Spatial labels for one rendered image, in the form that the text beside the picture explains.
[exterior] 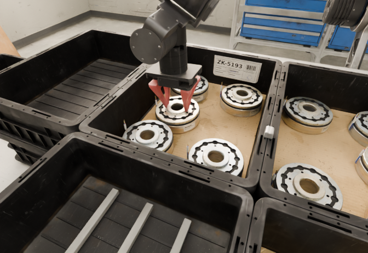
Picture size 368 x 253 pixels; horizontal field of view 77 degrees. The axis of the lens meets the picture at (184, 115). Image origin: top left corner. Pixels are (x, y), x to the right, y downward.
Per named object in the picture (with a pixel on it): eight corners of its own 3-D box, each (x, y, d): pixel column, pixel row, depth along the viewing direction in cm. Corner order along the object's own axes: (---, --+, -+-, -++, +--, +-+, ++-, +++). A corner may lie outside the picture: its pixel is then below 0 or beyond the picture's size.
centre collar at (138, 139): (144, 125, 49) (143, 123, 49) (164, 132, 47) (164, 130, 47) (130, 140, 46) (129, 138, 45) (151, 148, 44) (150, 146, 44)
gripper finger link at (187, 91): (190, 121, 49) (189, 82, 43) (160, 114, 51) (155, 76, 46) (201, 104, 54) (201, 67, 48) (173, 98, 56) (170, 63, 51)
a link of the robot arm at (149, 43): (222, -4, 38) (179, -37, 37) (202, 14, 29) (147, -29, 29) (187, 51, 46) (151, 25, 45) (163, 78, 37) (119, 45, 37)
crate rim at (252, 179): (174, 49, 68) (174, 41, 66) (280, 68, 59) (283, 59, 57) (77, 138, 40) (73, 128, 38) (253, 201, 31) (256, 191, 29)
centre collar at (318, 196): (291, 171, 40) (292, 169, 39) (322, 179, 39) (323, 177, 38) (292, 196, 36) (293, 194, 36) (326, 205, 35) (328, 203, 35)
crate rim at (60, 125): (92, 34, 77) (91, 27, 75) (174, 49, 68) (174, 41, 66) (-34, 99, 49) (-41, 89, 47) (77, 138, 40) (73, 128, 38)
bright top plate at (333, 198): (275, 158, 43) (276, 156, 42) (335, 172, 40) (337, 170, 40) (274, 207, 35) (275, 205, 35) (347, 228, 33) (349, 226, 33)
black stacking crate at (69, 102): (99, 61, 83) (91, 29, 76) (174, 78, 74) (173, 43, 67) (-8, 131, 55) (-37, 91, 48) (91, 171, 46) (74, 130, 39)
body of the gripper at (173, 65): (191, 87, 44) (190, 50, 40) (145, 80, 48) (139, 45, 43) (202, 73, 49) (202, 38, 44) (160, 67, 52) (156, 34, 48)
